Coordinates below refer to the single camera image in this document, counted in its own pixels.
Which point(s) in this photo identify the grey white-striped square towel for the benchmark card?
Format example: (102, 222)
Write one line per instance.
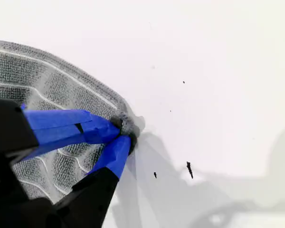
(61, 90)

